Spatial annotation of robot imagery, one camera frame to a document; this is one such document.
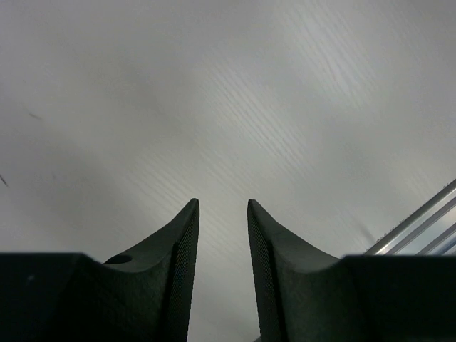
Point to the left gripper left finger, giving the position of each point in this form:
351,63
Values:
141,294

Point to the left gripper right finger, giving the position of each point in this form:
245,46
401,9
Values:
305,294

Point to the front aluminium rail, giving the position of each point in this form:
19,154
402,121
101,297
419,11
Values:
430,230

